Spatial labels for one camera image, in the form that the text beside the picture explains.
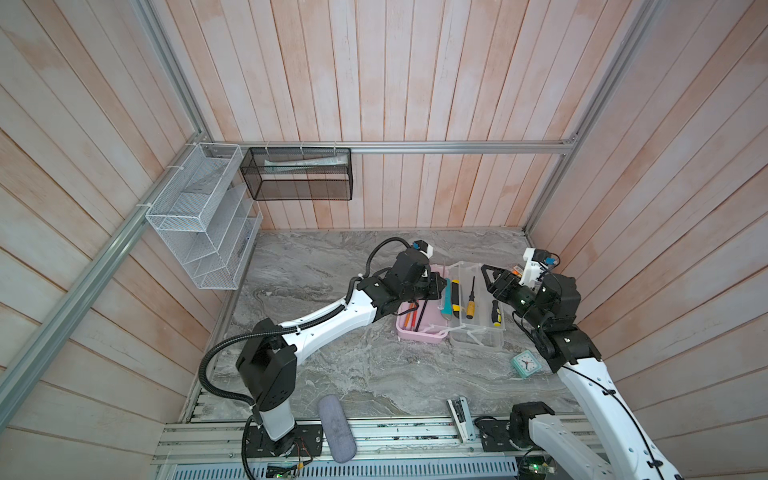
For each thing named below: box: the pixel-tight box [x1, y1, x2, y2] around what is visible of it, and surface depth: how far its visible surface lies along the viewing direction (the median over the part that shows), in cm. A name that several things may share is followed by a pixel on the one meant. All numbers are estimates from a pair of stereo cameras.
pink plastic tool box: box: [396, 261, 506, 348], surface depth 88 cm
